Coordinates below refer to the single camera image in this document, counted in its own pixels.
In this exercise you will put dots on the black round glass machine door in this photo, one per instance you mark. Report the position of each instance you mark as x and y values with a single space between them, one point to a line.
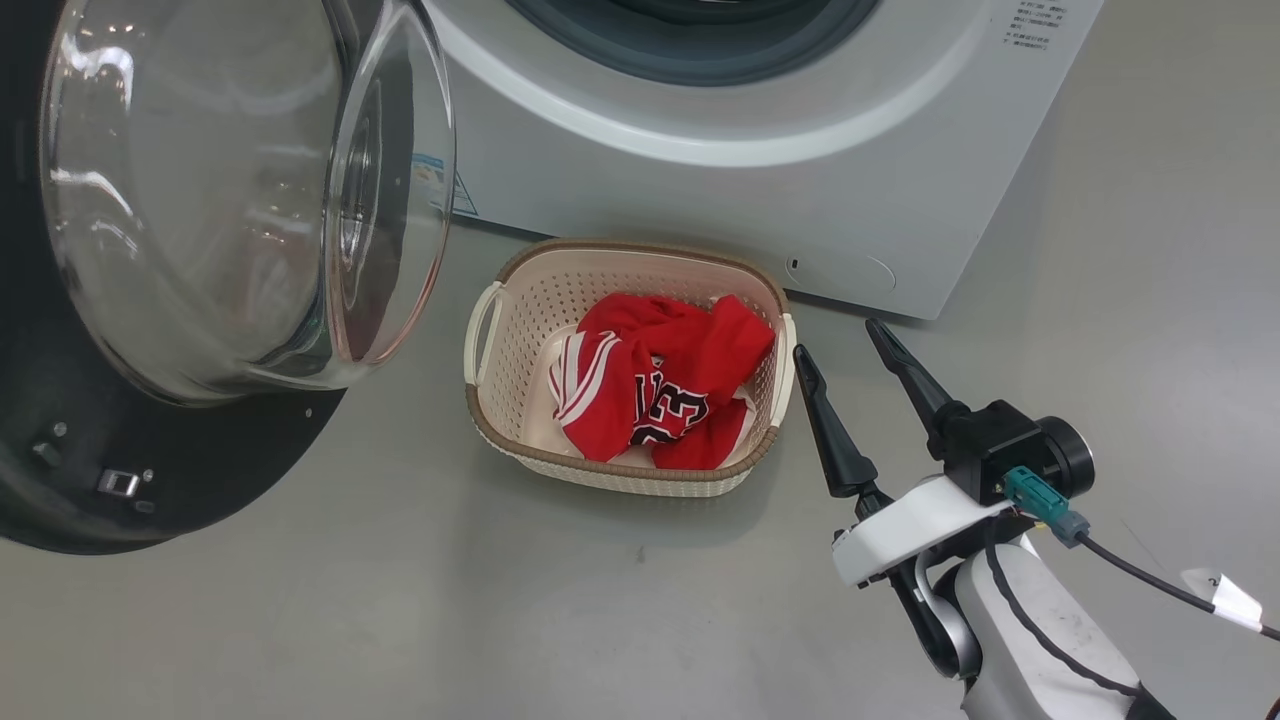
200 200

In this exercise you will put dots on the white front-load washing machine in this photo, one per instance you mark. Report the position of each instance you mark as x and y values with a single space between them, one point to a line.
850 180

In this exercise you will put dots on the small printed text sticker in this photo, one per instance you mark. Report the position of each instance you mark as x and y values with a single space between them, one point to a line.
1035 25

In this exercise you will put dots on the red basketball jersey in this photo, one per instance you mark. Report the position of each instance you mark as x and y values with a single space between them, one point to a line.
700 350

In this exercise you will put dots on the cream perforated laundry basket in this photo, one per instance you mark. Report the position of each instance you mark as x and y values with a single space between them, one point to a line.
530 300

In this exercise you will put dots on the blue energy label sticker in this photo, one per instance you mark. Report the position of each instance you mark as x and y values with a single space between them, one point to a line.
462 195

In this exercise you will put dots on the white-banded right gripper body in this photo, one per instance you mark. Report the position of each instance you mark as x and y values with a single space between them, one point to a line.
900 525

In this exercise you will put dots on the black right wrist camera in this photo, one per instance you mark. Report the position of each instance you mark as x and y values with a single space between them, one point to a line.
1000 440

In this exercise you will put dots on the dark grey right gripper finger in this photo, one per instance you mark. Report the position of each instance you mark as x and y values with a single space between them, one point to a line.
835 440
910 375

